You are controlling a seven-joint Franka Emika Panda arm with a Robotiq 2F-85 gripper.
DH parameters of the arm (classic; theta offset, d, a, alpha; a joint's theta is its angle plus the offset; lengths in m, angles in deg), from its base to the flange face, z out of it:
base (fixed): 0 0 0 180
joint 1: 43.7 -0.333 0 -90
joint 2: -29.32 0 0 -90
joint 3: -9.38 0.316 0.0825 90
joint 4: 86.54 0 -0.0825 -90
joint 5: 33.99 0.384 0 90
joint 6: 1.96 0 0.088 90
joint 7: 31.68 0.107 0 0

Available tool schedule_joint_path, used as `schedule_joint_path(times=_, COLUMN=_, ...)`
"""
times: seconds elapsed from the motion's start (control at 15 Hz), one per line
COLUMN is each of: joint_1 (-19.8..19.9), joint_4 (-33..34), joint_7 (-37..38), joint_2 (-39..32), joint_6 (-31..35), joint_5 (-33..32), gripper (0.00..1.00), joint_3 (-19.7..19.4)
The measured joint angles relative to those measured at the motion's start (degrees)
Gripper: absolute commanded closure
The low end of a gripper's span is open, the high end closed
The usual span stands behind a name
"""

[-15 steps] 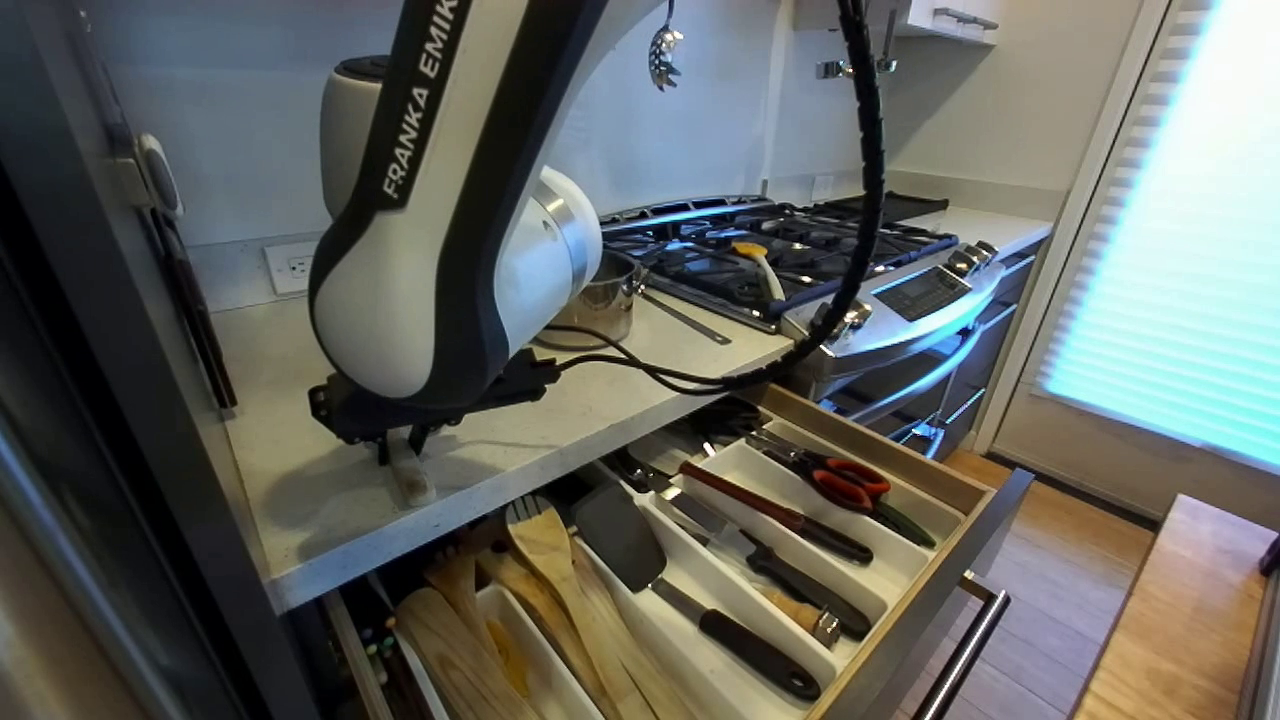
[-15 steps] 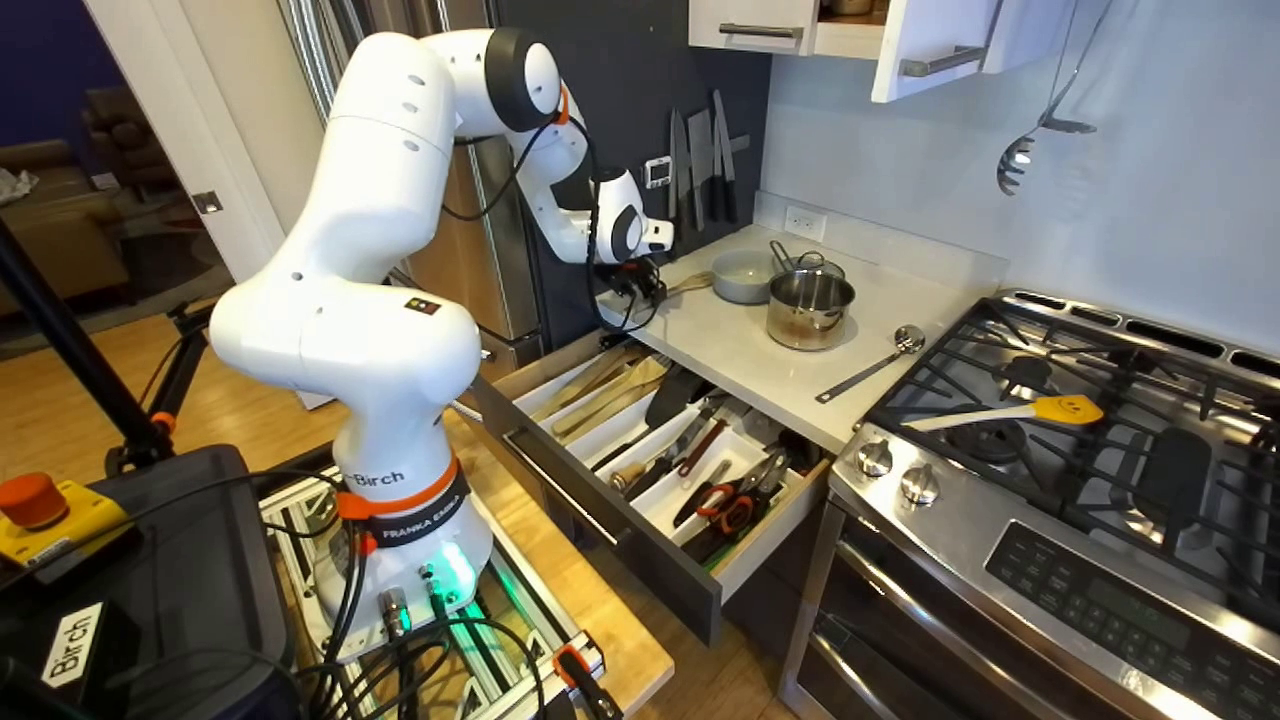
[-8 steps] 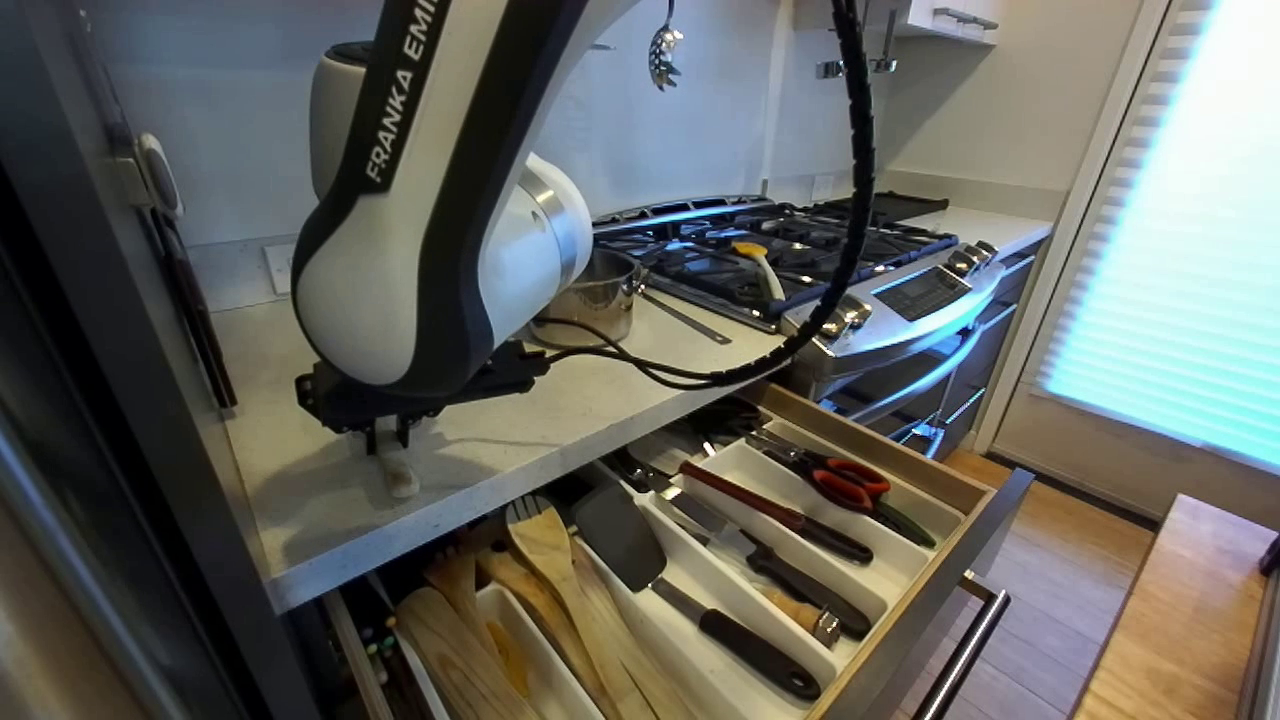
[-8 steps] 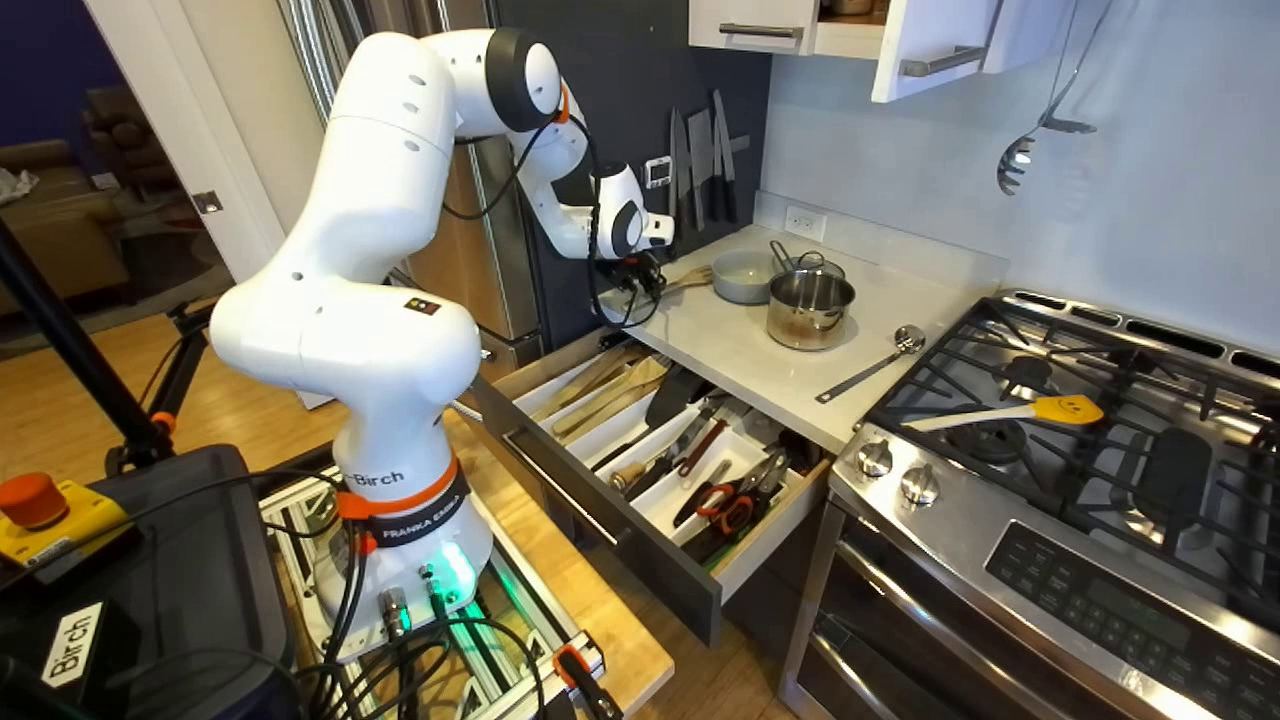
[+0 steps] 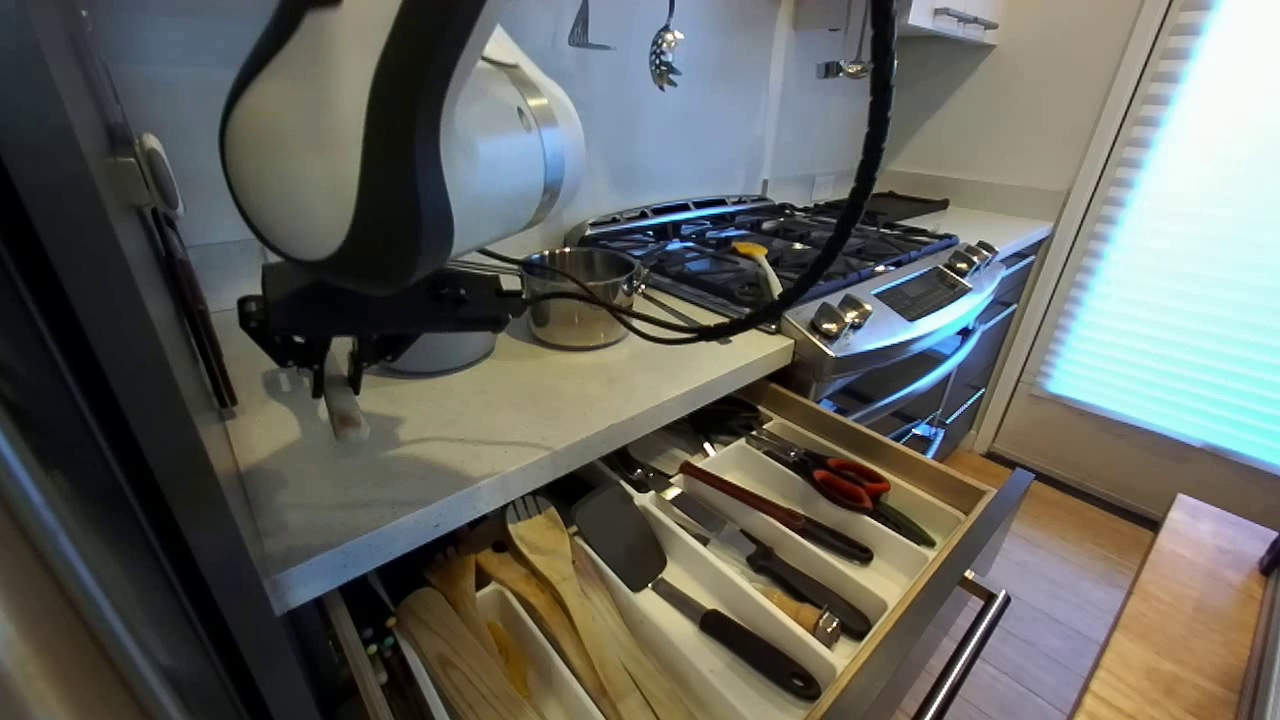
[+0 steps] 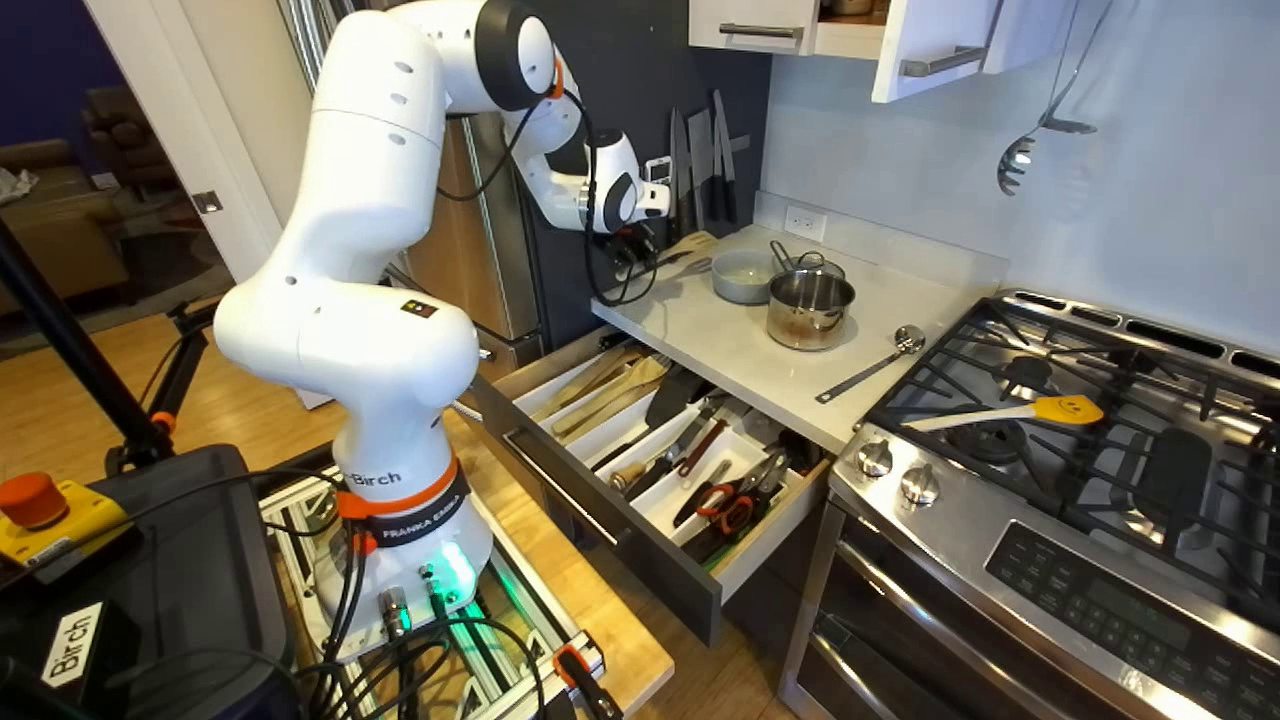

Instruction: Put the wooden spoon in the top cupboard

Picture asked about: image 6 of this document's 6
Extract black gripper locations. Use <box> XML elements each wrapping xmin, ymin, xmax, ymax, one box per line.
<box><xmin>606</xmin><ymin>214</ymin><xmax>683</xmax><ymax>304</ymax></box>

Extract wooden spoon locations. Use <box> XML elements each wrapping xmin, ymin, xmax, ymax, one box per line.
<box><xmin>652</xmin><ymin>227</ymin><xmax>726</xmax><ymax>288</ymax></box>

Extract long metal spoon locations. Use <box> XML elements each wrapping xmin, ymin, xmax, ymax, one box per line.
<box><xmin>814</xmin><ymin>321</ymin><xmax>934</xmax><ymax>408</ymax></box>

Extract wooden cart top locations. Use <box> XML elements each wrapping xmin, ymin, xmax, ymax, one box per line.
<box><xmin>435</xmin><ymin>403</ymin><xmax>677</xmax><ymax>714</ymax></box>

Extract white cupboard door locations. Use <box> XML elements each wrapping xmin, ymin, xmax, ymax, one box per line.
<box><xmin>872</xmin><ymin>0</ymin><xmax>1006</xmax><ymax>108</ymax></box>

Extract grey bowl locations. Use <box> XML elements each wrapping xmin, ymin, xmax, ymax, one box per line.
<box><xmin>709</xmin><ymin>247</ymin><xmax>783</xmax><ymax>308</ymax></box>

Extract black turner spatula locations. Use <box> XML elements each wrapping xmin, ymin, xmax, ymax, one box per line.
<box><xmin>583</xmin><ymin>363</ymin><xmax>713</xmax><ymax>475</ymax></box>

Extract plain wooden spatula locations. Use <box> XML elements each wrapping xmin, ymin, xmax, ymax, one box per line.
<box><xmin>538</xmin><ymin>340</ymin><xmax>645</xmax><ymax>424</ymax></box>

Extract wooden slotted fork spatula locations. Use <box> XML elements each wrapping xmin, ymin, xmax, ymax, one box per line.
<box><xmin>554</xmin><ymin>356</ymin><xmax>673</xmax><ymax>444</ymax></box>

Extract stainless steel pot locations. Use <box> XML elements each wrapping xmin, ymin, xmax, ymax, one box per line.
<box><xmin>765</xmin><ymin>234</ymin><xmax>862</xmax><ymax>356</ymax></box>

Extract stainless steel refrigerator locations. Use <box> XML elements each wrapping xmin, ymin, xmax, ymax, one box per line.
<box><xmin>397</xmin><ymin>112</ymin><xmax>538</xmax><ymax>371</ymax></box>

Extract dark cabinet side panel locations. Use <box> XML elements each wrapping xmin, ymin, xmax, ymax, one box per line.
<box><xmin>512</xmin><ymin>0</ymin><xmax>775</xmax><ymax>351</ymax></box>

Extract white cutlery tray insert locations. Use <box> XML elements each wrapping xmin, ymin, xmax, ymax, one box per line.
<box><xmin>512</xmin><ymin>343</ymin><xmax>804</xmax><ymax>562</ymax></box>

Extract open wooden kitchen drawer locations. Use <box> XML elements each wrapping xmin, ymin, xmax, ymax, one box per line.
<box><xmin>458</xmin><ymin>325</ymin><xmax>834</xmax><ymax>648</ymax></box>

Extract hanging metal ladle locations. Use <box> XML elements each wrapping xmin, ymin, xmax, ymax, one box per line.
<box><xmin>994</xmin><ymin>0</ymin><xmax>1126</xmax><ymax>201</ymax></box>

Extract yellow head spatula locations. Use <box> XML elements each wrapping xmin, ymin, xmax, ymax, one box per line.
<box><xmin>901</xmin><ymin>390</ymin><xmax>1111</xmax><ymax>437</ymax></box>

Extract white room door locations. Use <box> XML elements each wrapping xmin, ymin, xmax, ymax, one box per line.
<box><xmin>84</xmin><ymin>0</ymin><xmax>317</xmax><ymax>293</ymax></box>

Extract stainless gas stove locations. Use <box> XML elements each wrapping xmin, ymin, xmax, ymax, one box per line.
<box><xmin>775</xmin><ymin>293</ymin><xmax>1280</xmax><ymax>720</ymax></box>

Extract black control box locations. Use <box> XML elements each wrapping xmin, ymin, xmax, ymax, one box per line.
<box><xmin>0</xmin><ymin>444</ymin><xmax>291</xmax><ymax>720</ymax></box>

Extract black tripod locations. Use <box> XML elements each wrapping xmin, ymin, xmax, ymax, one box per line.
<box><xmin>0</xmin><ymin>214</ymin><xmax>215</xmax><ymax>475</ymax></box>

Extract brown couch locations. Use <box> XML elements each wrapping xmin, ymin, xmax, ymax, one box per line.
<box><xmin>0</xmin><ymin>83</ymin><xmax>191</xmax><ymax>325</ymax></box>

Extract red emergency stop button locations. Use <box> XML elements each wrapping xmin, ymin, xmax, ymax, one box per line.
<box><xmin>0</xmin><ymin>466</ymin><xmax>134</xmax><ymax>574</ymax></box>

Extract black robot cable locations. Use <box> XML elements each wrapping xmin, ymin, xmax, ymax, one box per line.
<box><xmin>435</xmin><ymin>75</ymin><xmax>664</xmax><ymax>311</ymax></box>

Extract wall mounted kitchen knife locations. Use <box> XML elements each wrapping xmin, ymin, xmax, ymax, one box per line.
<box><xmin>670</xmin><ymin>108</ymin><xmax>693</xmax><ymax>242</ymax></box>
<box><xmin>683</xmin><ymin>103</ymin><xmax>717</xmax><ymax>232</ymax></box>
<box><xmin>709</xmin><ymin>83</ymin><xmax>745</xmax><ymax>227</ymax></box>

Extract white wall outlet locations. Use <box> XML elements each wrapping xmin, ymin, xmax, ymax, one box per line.
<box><xmin>780</xmin><ymin>204</ymin><xmax>834</xmax><ymax>242</ymax></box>

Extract brown handled knife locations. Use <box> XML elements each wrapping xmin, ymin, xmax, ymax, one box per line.
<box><xmin>673</xmin><ymin>412</ymin><xmax>736</xmax><ymax>479</ymax></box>

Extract black handled knife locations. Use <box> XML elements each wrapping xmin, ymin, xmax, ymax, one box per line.
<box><xmin>623</xmin><ymin>424</ymin><xmax>698</xmax><ymax>500</ymax></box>

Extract red handled scissors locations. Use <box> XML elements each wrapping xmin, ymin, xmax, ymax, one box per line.
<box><xmin>673</xmin><ymin>452</ymin><xmax>791</xmax><ymax>552</ymax></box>

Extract white wall cupboard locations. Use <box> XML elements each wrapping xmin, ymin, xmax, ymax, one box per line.
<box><xmin>683</xmin><ymin>0</ymin><xmax>1072</xmax><ymax>108</ymax></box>

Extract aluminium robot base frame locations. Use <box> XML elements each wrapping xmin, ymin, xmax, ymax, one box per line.
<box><xmin>258</xmin><ymin>471</ymin><xmax>617</xmax><ymax>720</ymax></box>

